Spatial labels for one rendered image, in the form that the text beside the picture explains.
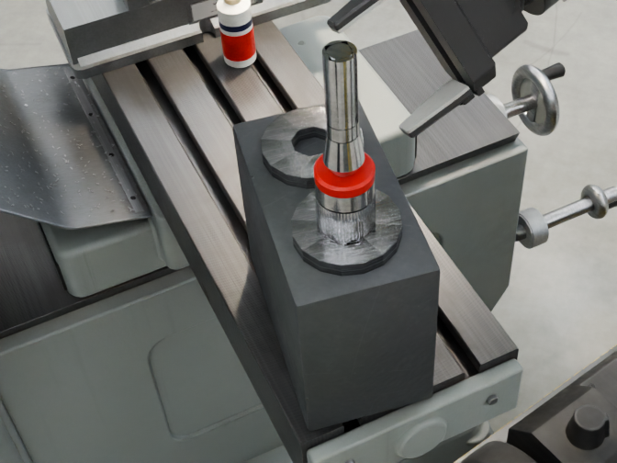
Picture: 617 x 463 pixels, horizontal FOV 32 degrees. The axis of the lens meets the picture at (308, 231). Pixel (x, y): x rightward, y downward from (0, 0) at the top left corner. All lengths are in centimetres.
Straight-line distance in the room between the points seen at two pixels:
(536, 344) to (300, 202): 134
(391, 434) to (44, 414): 63
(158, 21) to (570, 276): 122
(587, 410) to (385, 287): 53
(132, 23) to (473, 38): 60
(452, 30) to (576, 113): 182
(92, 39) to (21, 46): 164
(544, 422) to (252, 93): 53
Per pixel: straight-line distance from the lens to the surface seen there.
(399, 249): 85
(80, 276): 132
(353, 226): 82
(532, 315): 221
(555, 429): 134
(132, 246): 131
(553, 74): 170
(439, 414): 101
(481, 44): 84
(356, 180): 80
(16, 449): 151
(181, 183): 118
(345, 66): 73
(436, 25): 83
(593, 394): 138
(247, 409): 168
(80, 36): 132
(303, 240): 84
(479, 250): 164
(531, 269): 228
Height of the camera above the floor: 175
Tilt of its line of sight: 48 degrees down
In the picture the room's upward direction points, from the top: 5 degrees counter-clockwise
